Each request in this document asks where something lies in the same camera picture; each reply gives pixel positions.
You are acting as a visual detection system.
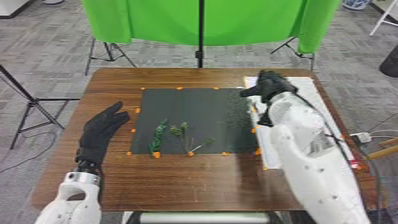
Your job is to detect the black tripod stand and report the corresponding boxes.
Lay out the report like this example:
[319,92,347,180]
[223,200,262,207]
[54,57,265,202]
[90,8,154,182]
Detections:
[0,64,82,150]

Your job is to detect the pale grey bar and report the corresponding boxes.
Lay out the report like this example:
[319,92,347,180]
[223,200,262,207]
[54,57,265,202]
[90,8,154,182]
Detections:
[139,212,273,224]

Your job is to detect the white power adapter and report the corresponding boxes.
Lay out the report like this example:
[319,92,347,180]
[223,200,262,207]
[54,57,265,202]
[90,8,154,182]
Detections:
[349,131,376,145]

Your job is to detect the black backdrop stand legs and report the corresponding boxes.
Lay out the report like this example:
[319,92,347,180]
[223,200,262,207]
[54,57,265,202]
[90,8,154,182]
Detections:
[269,36,319,72]
[84,37,139,77]

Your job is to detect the blue and white vase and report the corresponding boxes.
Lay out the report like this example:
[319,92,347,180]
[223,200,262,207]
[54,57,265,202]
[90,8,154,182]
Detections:
[342,0,376,12]

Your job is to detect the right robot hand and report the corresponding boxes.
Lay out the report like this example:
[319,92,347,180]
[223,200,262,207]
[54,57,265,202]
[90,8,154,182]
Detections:
[239,69,301,104]

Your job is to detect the black upright pole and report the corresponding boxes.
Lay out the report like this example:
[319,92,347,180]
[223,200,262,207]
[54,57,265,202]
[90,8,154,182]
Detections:
[196,0,207,69]

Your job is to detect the green sprig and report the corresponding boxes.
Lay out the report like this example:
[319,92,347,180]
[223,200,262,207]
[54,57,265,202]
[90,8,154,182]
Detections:
[148,118,171,155]
[189,137,218,154]
[170,121,196,154]

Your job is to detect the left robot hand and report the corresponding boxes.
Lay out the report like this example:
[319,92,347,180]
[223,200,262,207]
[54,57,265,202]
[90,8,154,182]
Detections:
[75,101,132,168]

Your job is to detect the dark mat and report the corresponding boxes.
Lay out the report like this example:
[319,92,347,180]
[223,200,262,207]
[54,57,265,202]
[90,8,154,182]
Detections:
[130,87,262,156]

